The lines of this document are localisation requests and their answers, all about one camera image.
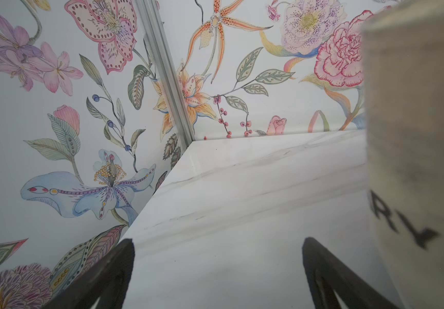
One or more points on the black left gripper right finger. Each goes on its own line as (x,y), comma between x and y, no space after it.
(331,281)

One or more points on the cream canvas tote bag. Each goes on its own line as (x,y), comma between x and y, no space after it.
(403,63)

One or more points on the aluminium corner post left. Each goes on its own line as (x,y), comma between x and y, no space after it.
(157,41)

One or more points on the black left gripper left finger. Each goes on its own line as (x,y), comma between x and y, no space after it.
(105,285)

